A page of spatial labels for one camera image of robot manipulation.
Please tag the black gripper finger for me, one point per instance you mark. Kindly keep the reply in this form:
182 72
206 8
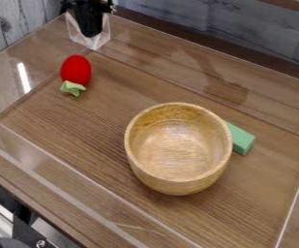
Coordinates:
90 21

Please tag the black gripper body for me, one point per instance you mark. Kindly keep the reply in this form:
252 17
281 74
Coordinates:
106 6

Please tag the red plush strawberry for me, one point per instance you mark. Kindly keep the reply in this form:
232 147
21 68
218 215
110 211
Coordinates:
76 74

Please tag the wooden bowl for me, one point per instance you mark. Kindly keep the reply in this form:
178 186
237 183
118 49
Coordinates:
178 148

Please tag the green foam block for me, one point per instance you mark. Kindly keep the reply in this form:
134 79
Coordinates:
242 139

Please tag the black metal stand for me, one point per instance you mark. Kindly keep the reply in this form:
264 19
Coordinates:
19 234

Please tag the clear acrylic tray enclosure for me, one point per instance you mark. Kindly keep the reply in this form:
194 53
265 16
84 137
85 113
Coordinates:
64 162

